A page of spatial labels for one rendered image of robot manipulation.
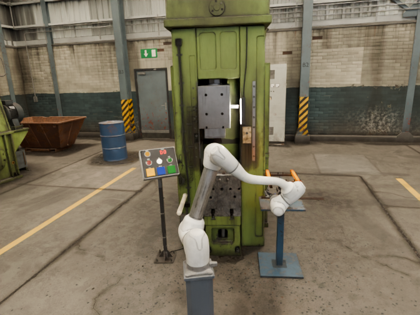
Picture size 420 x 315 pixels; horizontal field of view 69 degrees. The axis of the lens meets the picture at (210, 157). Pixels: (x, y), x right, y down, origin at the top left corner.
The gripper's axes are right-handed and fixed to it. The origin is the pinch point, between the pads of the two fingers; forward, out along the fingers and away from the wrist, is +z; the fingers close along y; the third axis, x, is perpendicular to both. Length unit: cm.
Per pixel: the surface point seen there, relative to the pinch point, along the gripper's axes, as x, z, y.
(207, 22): 139, 61, -55
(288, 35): 188, 635, 100
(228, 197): -26, 47, -38
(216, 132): 39, 53, -49
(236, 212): -43, 48, -30
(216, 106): 64, 53, -48
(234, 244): -80, 48, -34
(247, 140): 28, 66, -19
